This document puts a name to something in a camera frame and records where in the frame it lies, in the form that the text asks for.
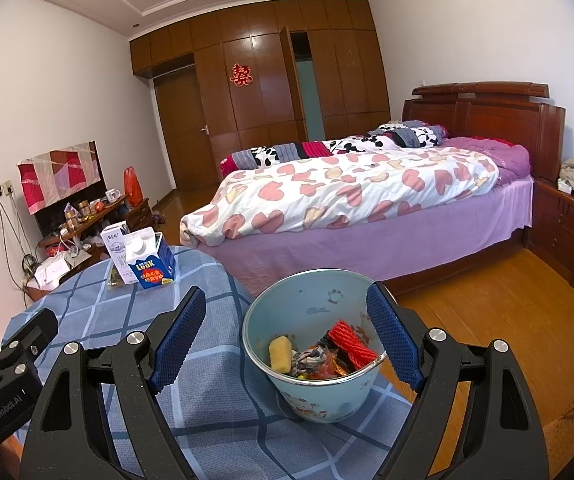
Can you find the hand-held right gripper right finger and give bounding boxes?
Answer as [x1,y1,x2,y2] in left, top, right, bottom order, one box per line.
[366,281,550,480]

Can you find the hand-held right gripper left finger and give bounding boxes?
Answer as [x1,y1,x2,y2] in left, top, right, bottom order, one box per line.
[21,286,208,480]

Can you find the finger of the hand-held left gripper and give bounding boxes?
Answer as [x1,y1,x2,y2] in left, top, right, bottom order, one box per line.
[0,308,59,401]

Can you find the red foam fruit net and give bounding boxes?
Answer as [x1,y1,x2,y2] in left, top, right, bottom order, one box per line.
[328,321,378,367]

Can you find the red plastic wrapper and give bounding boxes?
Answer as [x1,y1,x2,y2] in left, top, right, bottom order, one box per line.
[312,360,362,378]

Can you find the dark grey rope bundle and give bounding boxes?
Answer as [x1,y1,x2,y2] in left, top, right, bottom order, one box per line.
[314,330,340,353]

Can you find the grey pink patterned cloth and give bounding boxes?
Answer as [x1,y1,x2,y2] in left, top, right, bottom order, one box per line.
[292,347,328,376]

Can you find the light blue cartoon print bin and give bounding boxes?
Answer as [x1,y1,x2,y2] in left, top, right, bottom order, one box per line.
[242,268,390,423]

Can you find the yellow sponge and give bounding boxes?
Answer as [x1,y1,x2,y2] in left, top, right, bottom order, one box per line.
[268,336,294,373]

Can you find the white cardboard box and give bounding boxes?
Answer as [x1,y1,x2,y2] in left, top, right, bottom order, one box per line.
[34,257,68,288]

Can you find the blue checkered tablecloth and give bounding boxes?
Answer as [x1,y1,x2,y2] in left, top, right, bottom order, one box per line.
[0,245,418,480]

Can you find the blue and white milk carton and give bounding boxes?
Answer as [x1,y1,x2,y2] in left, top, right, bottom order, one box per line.
[124,226,176,290]

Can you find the purple bed sheet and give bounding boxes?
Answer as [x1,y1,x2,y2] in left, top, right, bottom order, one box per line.
[199,175,535,296]

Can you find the white printed carton box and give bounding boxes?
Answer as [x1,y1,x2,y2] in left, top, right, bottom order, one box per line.
[101,222,140,285]

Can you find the cluttered wooden side desk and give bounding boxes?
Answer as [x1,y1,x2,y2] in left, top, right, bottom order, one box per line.
[34,141,108,238]

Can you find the wooden television stand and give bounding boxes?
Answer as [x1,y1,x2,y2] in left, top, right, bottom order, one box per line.
[37,195,152,261]

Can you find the orange-red shopping bag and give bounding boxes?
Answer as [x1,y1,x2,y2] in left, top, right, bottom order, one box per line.
[124,166,144,206]

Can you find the wooden nightstand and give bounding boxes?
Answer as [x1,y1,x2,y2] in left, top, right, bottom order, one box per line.
[524,177,574,288]

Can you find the brown wooden room door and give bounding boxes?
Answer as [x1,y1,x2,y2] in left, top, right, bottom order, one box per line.
[154,67,220,192]

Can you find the cow print patchwork blanket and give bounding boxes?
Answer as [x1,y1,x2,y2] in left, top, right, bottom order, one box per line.
[219,120,450,176]

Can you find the purple quilt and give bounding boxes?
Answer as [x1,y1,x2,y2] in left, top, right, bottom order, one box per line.
[442,136,532,178]

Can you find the brown wooden wardrobe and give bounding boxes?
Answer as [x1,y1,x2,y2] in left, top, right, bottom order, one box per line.
[130,0,392,193]

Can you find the red paper cut decoration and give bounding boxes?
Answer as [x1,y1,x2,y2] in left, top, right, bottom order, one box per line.
[231,63,254,87]

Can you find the black hanging cables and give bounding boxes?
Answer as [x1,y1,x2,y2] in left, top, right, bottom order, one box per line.
[0,192,35,286]

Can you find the wooden bed frame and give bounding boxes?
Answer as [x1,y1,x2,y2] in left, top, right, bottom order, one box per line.
[392,81,566,297]

